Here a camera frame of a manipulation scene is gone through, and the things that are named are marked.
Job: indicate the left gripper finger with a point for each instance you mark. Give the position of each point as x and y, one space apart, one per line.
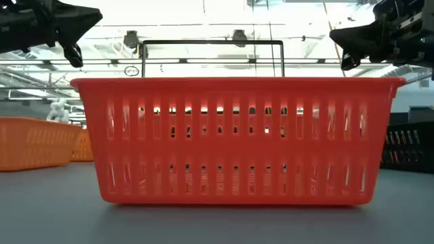
74 13
74 32

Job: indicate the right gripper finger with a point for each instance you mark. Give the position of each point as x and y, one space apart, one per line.
359 45
359 30

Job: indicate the orange plastic slotted basket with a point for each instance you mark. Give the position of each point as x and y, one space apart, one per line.
79 145
34 145

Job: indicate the black plastic slotted basket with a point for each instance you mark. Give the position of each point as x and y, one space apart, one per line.
407 154

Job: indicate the red plastic slotted basket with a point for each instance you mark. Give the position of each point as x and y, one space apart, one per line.
237 149

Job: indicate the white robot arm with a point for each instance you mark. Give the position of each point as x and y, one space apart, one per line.
58 113

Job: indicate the round hanging number tag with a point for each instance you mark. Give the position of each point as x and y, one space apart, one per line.
131 71

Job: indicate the black computer monitor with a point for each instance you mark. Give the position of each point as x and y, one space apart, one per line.
422 115

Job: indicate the long ceiling light rail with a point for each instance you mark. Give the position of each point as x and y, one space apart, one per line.
101 61

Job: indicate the black ceiling camera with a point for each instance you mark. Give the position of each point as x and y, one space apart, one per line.
239 36
131 39

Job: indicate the black metal shelf end frame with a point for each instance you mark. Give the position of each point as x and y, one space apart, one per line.
210 42

